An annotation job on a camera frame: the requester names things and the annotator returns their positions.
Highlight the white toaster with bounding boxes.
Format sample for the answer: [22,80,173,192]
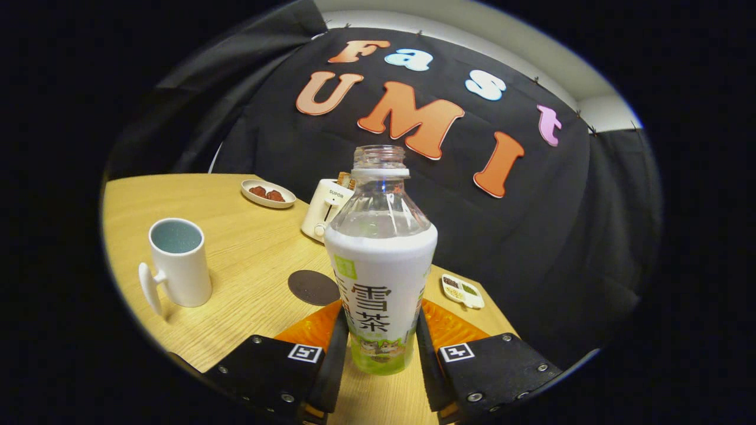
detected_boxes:
[301,178,355,243]

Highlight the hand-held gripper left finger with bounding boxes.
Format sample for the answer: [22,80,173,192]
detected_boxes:
[203,299,350,425]

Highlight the dark brown round coaster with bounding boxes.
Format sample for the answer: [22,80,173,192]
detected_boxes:
[288,270,342,306]

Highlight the wooden table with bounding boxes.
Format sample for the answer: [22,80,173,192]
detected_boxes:
[102,172,520,425]

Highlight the white cup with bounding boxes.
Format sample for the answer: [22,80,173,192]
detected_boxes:
[138,218,213,316]

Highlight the white oval plate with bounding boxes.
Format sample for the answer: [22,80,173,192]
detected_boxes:
[241,179,297,210]

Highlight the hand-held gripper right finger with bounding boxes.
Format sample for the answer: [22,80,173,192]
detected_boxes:
[415,298,565,425]

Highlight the white divided condiment dish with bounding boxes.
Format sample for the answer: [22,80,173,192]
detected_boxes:
[441,273,485,309]

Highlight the clear juice bottle white label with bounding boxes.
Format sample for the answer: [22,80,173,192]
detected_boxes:
[325,145,439,377]

